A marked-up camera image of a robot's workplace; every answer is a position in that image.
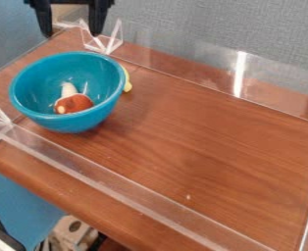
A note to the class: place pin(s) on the yellow object behind bowl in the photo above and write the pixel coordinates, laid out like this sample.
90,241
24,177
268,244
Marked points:
129,84

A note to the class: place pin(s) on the white block with hole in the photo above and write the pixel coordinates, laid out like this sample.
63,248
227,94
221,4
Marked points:
73,235

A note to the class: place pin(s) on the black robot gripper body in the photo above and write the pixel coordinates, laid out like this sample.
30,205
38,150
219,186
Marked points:
71,1

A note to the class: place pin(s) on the blue bowl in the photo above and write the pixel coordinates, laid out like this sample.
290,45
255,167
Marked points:
35,89

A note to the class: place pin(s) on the clear acrylic front barrier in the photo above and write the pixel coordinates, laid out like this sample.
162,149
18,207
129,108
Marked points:
184,220

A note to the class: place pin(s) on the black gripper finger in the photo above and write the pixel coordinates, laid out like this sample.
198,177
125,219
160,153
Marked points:
98,14
44,16

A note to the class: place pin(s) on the brown and white toy mushroom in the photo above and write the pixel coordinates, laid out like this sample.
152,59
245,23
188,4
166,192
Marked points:
73,101

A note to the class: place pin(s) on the clear acrylic back barrier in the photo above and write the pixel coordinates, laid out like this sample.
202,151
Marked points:
176,53

